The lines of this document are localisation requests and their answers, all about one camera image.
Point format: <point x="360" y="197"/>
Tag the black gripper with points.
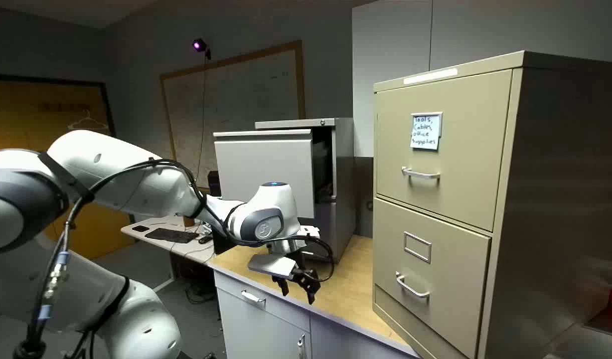
<point x="303" y="259"/>

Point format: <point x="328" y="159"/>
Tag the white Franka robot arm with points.
<point x="117" y="173"/>

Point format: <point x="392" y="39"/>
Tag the wood topped grey counter cabinet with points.
<point x="346" y="285"/>

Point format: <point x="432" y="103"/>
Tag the beige drawer with label holder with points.
<point x="450" y="291"/>

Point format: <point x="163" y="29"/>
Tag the beige drawer with paper label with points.
<point x="464" y="199"/>

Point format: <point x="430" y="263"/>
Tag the large beige filing cabinet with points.
<point x="556" y="211"/>

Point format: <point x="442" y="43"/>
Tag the light office desk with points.
<point x="185" y="247"/>

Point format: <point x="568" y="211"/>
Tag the black keyboard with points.
<point x="171" y="233"/>

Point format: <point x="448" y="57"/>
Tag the small black desk item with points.
<point x="139" y="227"/>

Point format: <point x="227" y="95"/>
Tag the white paper label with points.
<point x="424" y="129"/>

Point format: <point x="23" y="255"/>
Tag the wood framed whiteboard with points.
<point x="251" y="85"/>

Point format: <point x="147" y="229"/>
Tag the yellow wooden door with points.
<point x="45" y="105"/>

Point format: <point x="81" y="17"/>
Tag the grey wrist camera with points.
<point x="271" y="263"/>

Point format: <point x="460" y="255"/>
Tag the camera with purple light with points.
<point x="199" y="45"/>

